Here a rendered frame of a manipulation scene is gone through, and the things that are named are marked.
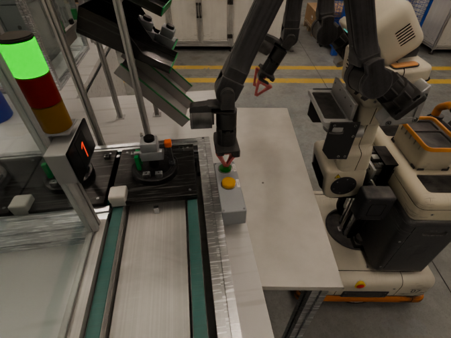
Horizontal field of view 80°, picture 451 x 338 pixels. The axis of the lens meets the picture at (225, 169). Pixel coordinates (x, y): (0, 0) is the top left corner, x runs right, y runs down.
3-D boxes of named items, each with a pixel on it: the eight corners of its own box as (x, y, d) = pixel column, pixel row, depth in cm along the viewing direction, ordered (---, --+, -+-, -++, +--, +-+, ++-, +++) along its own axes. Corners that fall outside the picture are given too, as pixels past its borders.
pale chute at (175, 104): (187, 108, 108) (194, 102, 106) (182, 127, 98) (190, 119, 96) (125, 58, 95) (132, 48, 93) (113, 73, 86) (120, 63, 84)
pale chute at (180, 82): (186, 92, 119) (192, 85, 117) (181, 106, 110) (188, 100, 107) (131, 44, 107) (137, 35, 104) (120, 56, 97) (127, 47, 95)
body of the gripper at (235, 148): (217, 157, 76) (217, 136, 71) (213, 137, 83) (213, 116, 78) (239, 155, 77) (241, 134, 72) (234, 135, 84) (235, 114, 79)
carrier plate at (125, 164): (193, 148, 95) (192, 143, 94) (197, 198, 78) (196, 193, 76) (123, 153, 93) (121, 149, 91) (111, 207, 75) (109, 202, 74)
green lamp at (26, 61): (54, 66, 45) (39, 33, 41) (42, 78, 41) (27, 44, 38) (21, 67, 44) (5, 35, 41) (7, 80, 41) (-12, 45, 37)
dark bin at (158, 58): (176, 58, 95) (183, 38, 90) (169, 74, 85) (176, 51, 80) (94, 21, 87) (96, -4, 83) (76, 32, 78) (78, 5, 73)
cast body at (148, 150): (164, 150, 82) (160, 131, 77) (164, 159, 79) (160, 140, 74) (135, 153, 81) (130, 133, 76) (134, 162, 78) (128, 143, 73)
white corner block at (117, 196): (129, 194, 79) (126, 184, 76) (127, 206, 76) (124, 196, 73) (113, 196, 78) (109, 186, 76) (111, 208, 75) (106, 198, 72)
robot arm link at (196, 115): (235, 88, 64) (231, 78, 72) (186, 90, 64) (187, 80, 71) (234, 133, 71) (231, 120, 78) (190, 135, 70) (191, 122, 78)
